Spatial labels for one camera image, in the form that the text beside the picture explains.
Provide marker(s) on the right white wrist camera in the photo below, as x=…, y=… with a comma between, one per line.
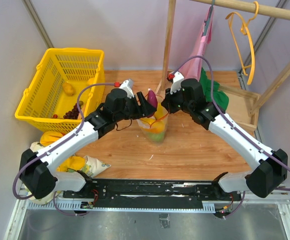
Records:
x=175, y=78

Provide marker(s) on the green cloth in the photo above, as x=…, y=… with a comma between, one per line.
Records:
x=219, y=96

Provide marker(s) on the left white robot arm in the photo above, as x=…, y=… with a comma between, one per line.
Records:
x=39, y=169

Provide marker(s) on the yellow patterned cloth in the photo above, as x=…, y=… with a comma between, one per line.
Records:
x=87, y=164

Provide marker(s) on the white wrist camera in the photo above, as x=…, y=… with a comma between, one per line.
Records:
x=127, y=86
x=175, y=78

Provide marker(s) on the yellow lemon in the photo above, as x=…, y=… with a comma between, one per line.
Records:
x=68, y=89

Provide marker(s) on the purple grapes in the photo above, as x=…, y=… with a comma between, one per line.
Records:
x=74, y=113

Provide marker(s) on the clear zip bag orange zipper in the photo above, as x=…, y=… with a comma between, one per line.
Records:
x=141, y=122

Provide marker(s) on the green cabbage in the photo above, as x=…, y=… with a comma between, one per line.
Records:
x=156, y=137

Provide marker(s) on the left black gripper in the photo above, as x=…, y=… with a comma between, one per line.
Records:
x=148, y=108

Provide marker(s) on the purple sweet potato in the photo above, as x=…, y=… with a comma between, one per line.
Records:
x=152, y=99

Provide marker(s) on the yellow plastic basket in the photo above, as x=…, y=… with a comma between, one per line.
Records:
x=44, y=102

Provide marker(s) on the sliced mango toy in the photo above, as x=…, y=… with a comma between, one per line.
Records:
x=50, y=137

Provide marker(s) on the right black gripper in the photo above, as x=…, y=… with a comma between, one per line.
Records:
x=166, y=103

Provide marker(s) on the grey clothes hanger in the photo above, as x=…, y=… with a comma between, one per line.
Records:
x=208, y=19

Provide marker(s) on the orange mango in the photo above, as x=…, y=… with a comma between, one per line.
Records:
x=154, y=126

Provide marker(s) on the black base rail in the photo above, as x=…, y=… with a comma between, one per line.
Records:
x=145, y=195

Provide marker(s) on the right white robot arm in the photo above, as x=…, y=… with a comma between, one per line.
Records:
x=266, y=173

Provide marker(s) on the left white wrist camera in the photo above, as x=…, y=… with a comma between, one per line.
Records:
x=127, y=86

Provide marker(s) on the yellow bananas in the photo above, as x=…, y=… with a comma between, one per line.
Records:
x=159, y=112

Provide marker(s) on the pink cloth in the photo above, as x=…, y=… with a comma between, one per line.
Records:
x=192, y=69

